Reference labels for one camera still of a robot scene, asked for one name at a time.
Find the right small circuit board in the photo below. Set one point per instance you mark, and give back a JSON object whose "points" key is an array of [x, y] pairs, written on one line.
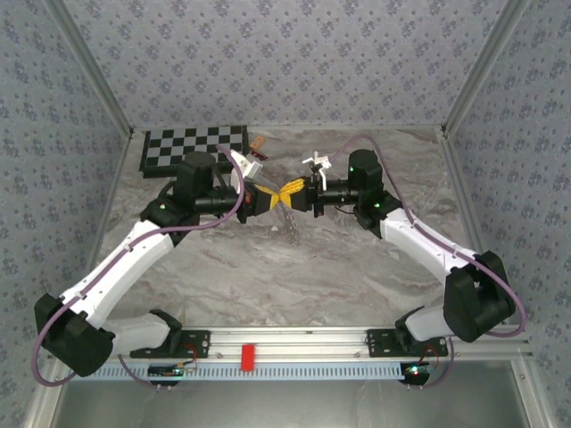
{"points": [[417, 371]]}

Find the aluminium frame post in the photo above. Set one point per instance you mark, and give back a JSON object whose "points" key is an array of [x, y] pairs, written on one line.
{"points": [[481, 67], [95, 67]]}

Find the small circuit board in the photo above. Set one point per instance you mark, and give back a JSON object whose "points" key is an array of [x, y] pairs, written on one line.
{"points": [[165, 370], [417, 371]]}

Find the aluminium table side bar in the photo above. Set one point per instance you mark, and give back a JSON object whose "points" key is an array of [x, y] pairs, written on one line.
{"points": [[464, 196], [111, 196]]}

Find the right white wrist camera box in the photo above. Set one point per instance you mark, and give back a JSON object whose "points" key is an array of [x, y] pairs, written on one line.
{"points": [[319, 160]]}

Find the red plastic block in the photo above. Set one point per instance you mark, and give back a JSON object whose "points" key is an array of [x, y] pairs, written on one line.
{"points": [[248, 356]]}

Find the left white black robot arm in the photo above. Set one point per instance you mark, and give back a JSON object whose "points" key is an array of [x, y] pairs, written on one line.
{"points": [[120, 263]]}

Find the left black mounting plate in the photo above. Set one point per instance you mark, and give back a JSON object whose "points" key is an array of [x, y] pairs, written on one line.
{"points": [[198, 343]]}

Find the small orange tag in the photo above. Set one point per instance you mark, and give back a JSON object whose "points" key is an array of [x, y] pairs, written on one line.
{"points": [[257, 142]]}

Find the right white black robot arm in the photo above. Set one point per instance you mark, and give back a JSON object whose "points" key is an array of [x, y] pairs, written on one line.
{"points": [[419, 241]]}

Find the grey metal tray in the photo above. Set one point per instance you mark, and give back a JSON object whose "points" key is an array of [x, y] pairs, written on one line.
{"points": [[285, 405]]}

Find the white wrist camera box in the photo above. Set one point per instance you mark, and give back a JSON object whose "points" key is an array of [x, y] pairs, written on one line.
{"points": [[250, 168], [319, 160]]}

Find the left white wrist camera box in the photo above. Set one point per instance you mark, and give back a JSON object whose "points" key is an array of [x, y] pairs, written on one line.
{"points": [[250, 168]]}

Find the left small circuit board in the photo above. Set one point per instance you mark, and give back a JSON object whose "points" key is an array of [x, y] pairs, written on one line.
{"points": [[165, 370]]}

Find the black grey chessboard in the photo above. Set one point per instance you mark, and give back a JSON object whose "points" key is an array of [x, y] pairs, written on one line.
{"points": [[178, 142]]}

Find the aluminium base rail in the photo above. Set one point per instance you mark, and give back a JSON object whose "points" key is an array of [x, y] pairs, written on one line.
{"points": [[290, 343]]}

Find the black mounting plate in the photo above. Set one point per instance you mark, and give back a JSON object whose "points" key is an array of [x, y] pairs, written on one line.
{"points": [[379, 343], [198, 343]]}

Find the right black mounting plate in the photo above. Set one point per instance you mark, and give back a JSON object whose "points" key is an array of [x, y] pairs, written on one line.
{"points": [[379, 343]]}

